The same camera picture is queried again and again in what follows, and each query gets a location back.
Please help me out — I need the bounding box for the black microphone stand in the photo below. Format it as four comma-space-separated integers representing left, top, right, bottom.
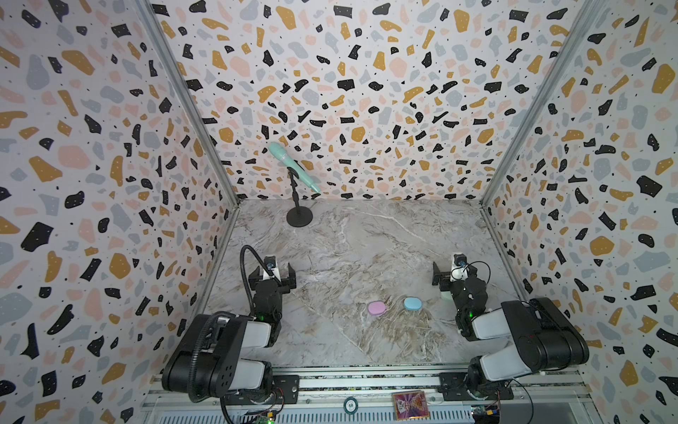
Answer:
286, 167, 314, 228

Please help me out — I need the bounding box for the mint green microphone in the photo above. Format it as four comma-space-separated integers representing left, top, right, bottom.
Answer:
268, 141, 321, 194

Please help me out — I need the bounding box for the left black corrugated cable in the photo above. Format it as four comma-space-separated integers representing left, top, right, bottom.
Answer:
186, 245, 274, 404

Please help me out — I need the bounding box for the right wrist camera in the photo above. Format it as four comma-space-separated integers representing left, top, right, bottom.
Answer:
450, 254, 468, 281

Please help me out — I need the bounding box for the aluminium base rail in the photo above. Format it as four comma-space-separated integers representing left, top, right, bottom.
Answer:
140, 364, 602, 423

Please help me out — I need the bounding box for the colourful square card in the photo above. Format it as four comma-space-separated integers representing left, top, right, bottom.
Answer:
392, 390, 430, 420

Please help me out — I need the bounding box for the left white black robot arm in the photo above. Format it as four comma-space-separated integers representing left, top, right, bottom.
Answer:
162, 256, 297, 403

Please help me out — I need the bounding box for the pink earbud case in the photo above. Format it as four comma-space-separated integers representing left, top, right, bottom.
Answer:
367, 301, 388, 316

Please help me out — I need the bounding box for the blue earbud case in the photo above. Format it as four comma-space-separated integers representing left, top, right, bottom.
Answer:
404, 297, 423, 311

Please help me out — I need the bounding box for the round black white button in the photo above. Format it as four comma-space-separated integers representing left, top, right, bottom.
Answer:
343, 397, 359, 415

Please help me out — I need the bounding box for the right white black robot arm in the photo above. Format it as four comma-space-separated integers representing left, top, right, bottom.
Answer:
432, 254, 590, 400

